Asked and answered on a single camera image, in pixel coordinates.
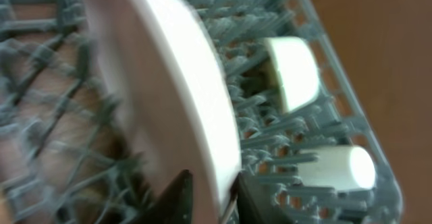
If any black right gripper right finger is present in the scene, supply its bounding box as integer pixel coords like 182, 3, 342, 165
234, 173, 287, 224

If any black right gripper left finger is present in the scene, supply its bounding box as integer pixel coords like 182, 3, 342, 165
131, 169, 193, 224

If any small white upturned cup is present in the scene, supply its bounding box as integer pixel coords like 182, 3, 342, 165
298, 146, 377, 192

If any large white upturned bowl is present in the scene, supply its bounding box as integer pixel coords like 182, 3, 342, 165
263, 36, 320, 113

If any grey dishwasher rack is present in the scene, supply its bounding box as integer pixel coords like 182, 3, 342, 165
1, 0, 403, 223

